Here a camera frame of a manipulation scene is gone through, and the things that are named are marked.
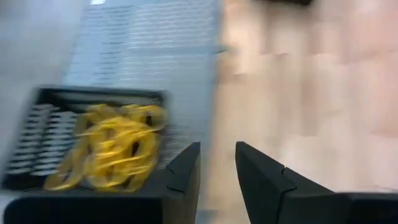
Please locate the black slotted plastic basket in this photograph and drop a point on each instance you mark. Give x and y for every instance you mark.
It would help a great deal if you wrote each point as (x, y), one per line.
(28, 140)

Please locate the yellow rubber band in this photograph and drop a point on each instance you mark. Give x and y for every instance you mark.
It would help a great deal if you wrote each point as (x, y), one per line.
(68, 174)
(124, 155)
(140, 113)

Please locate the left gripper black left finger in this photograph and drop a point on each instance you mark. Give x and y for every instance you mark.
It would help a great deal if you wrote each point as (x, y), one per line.
(183, 193)

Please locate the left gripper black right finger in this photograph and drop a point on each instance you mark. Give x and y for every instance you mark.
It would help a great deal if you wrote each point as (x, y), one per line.
(264, 186)

